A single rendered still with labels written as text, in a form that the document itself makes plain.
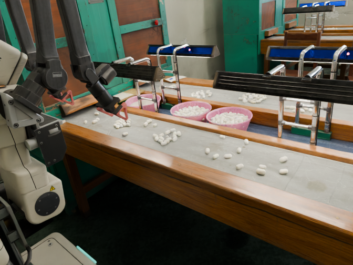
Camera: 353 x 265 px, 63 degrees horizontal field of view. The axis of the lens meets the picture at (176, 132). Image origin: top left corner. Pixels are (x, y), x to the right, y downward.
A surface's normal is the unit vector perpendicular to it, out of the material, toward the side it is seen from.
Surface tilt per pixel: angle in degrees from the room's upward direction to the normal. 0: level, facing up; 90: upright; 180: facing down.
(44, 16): 90
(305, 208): 0
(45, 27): 90
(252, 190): 0
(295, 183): 0
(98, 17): 90
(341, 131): 90
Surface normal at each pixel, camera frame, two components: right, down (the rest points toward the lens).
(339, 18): -0.65, 0.40
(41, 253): -0.11, -0.90
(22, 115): 0.75, 0.21
